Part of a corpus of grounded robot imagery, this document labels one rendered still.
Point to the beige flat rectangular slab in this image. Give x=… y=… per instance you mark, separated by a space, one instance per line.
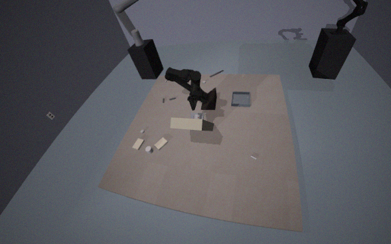
x=138 y=144
x=161 y=143

